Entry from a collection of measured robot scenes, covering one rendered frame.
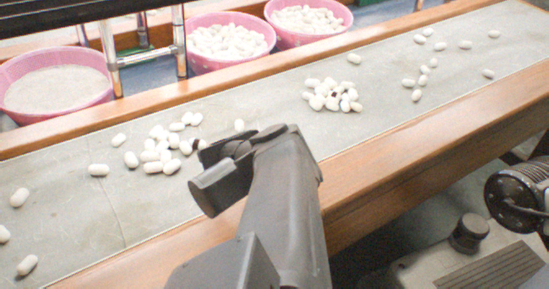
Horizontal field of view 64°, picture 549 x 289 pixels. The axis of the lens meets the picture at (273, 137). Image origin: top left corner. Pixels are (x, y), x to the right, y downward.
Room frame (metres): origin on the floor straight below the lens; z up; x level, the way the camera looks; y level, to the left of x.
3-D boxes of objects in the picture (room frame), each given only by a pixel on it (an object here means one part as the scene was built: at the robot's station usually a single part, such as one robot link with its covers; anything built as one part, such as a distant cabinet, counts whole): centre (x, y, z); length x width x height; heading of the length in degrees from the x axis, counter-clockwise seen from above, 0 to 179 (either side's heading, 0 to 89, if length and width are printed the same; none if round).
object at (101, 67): (0.79, 0.50, 0.72); 0.27 x 0.27 x 0.10
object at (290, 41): (1.23, -0.07, 0.72); 0.27 x 0.27 x 0.10
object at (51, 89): (0.79, 0.50, 0.71); 0.22 x 0.22 x 0.06
